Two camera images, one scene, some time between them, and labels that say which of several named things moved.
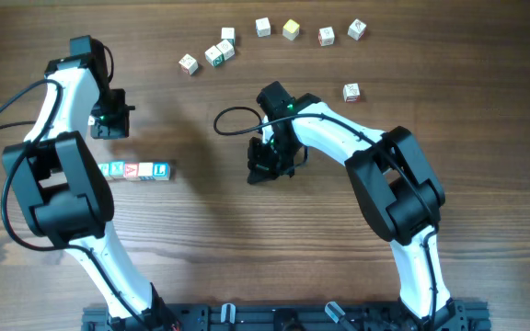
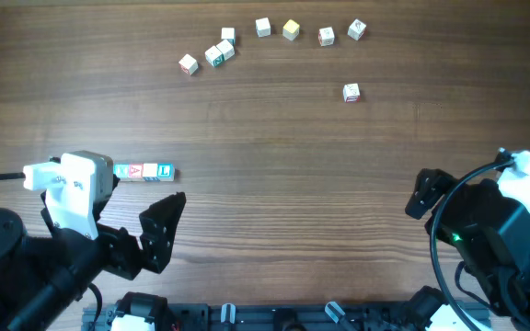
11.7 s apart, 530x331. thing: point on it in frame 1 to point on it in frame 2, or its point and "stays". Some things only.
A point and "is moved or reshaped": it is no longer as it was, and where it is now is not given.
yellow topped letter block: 291,29 stays
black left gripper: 120,130 to 155,238
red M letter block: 189,64 stays
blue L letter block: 161,171 is moved or reshaped
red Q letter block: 326,36 stays
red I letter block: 351,93 stays
